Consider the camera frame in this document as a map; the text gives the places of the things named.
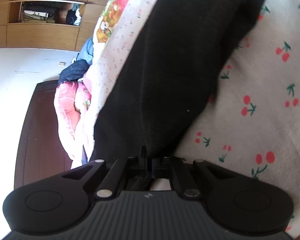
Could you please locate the clothes pile in wardrobe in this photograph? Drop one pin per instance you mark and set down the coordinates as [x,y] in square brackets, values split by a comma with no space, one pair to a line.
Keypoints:
[45,15]

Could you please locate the wooden wardrobe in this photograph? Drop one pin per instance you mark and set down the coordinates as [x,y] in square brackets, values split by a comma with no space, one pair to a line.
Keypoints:
[40,33]

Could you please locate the black pants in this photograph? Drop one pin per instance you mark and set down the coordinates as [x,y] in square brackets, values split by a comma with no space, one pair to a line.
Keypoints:
[170,80]

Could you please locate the blue cloth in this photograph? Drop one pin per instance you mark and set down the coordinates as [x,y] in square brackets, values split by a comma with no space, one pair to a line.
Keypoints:
[88,51]

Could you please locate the wall switch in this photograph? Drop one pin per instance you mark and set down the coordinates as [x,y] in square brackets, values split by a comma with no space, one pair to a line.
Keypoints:
[62,63]

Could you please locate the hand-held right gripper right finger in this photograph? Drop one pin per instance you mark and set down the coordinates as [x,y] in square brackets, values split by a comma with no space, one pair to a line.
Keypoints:
[156,167]

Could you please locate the cherry print bed sheet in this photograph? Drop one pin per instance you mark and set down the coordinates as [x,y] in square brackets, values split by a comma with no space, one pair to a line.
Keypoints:
[260,92]

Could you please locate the dark wooden headboard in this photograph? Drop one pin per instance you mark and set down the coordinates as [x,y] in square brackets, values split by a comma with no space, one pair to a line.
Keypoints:
[40,135]

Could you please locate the pink quilt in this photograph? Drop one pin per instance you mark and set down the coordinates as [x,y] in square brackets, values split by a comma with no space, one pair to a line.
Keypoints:
[66,110]

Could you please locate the dark knit garment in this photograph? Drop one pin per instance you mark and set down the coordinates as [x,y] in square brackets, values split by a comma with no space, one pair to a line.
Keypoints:
[73,71]

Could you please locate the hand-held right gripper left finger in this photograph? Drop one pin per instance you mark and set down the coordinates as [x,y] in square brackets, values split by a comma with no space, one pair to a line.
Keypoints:
[142,160]

